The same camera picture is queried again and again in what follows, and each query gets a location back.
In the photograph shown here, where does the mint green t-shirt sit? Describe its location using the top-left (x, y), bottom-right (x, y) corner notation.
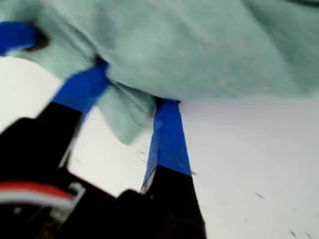
top-left (0, 0), bottom-right (319, 146)

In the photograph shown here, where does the red and white wire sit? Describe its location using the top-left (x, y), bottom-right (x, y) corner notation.
top-left (0, 181), bottom-right (73, 209)

